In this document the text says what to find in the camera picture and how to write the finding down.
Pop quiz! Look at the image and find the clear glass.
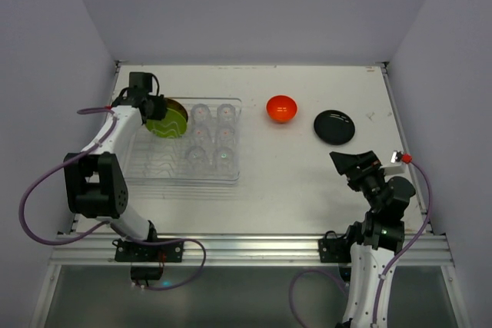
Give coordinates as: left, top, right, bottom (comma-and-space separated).
191, 103, 211, 124
185, 146, 209, 172
190, 123, 212, 146
217, 103, 236, 124
213, 146, 235, 173
215, 124, 236, 146

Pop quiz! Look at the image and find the clear plastic dish rack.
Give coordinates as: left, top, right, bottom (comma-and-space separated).
122, 97, 242, 185

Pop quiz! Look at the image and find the lime green plate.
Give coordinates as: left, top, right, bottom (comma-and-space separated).
145, 108, 188, 138

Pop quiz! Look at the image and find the clear glass back right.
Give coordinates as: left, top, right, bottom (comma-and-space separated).
217, 103, 236, 124

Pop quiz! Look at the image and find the aluminium front rail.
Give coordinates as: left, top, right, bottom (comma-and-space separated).
49, 233, 454, 267

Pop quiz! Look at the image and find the clear glass middle left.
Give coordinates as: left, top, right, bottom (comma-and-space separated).
190, 123, 212, 146

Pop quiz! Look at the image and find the olive yellow plate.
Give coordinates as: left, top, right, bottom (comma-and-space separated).
165, 98, 188, 121

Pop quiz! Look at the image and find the black plate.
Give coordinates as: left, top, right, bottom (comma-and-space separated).
313, 110, 355, 146

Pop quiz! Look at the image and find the clear glass back left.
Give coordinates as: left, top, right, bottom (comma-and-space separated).
191, 103, 211, 124

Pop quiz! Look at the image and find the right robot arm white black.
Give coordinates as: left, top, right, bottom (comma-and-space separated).
330, 151, 416, 327

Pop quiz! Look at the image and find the clear glass front left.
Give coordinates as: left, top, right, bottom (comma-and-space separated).
185, 146, 209, 172

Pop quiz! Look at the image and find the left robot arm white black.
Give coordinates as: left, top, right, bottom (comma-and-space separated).
64, 71, 168, 243

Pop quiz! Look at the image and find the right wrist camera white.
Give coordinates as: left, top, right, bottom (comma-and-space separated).
382, 151, 413, 176

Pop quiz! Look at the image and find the clear glass front right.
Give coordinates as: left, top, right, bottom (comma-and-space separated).
213, 146, 235, 173

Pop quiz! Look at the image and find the orange plastic bowl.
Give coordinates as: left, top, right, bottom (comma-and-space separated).
266, 95, 298, 124

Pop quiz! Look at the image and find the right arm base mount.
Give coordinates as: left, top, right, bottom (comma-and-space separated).
317, 230, 354, 283

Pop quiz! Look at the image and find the clear glass middle right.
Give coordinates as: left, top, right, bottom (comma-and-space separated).
215, 124, 236, 146

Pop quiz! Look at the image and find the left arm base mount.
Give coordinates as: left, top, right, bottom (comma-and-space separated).
112, 239, 184, 287

